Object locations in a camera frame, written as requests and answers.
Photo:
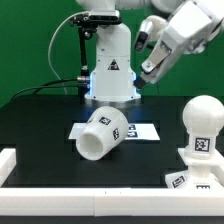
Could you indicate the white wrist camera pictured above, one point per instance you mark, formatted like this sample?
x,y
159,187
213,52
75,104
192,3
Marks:
x,y
150,30

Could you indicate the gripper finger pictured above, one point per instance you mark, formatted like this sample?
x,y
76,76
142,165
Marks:
x,y
140,82

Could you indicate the white lamp base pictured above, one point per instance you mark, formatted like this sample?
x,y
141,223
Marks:
x,y
199,175

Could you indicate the white frame right bar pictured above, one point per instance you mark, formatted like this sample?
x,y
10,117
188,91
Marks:
x,y
219,172

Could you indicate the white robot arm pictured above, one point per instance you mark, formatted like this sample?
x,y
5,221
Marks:
x,y
118,64

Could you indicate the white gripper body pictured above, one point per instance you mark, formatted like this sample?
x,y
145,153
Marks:
x,y
191,27

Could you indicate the white lamp bulb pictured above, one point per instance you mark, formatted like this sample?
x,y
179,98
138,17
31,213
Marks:
x,y
203,117

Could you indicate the white marker sheet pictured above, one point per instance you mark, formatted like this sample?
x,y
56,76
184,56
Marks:
x,y
143,131

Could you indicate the white frame front bar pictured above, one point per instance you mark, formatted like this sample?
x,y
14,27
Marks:
x,y
109,202

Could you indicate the white frame bar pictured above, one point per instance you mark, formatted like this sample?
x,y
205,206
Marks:
x,y
109,202
219,172
7,163

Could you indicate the black camera on stand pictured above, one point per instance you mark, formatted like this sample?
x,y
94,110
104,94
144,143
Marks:
x,y
87,24

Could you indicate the white lamp shade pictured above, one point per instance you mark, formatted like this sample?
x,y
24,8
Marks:
x,y
106,128

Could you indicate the white frame left bar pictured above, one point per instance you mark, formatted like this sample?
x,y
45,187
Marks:
x,y
7,163

